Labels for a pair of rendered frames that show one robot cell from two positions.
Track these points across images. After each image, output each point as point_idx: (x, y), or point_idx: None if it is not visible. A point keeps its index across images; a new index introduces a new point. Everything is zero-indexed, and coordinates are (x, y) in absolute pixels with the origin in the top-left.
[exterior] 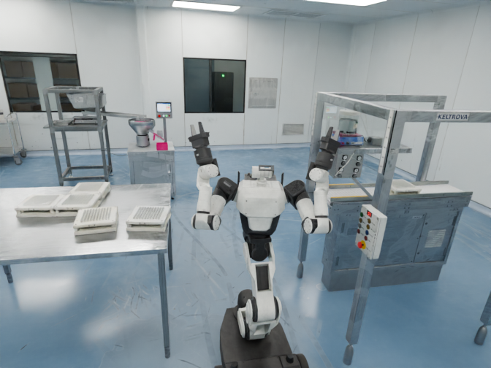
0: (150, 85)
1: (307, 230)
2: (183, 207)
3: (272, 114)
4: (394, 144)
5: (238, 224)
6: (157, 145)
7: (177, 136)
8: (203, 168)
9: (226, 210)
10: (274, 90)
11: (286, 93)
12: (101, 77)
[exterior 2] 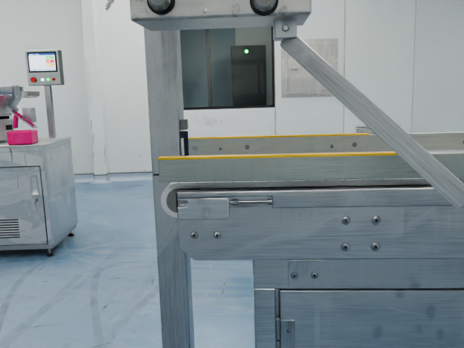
0: (101, 63)
1: None
2: (50, 273)
3: (331, 108)
4: None
5: (138, 320)
6: (8, 134)
7: (150, 152)
8: None
9: (139, 284)
10: (331, 62)
11: (356, 65)
12: (23, 53)
